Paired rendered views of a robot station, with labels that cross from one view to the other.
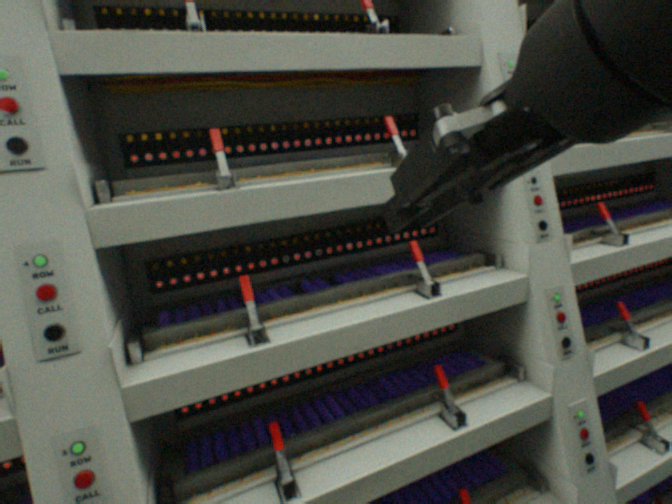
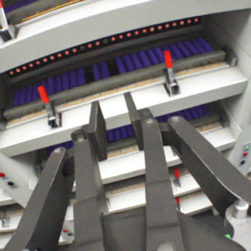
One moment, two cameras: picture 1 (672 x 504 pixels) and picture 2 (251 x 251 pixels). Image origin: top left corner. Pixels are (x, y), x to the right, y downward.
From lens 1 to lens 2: 30 cm
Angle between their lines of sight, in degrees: 45
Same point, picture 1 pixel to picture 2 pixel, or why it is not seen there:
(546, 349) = (242, 120)
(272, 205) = (42, 46)
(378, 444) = (133, 157)
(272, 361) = (64, 135)
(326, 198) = (84, 33)
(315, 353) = not seen: hidden behind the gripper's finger
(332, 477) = (106, 171)
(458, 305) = (191, 99)
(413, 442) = not seen: hidden behind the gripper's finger
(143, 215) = not seen: outside the picture
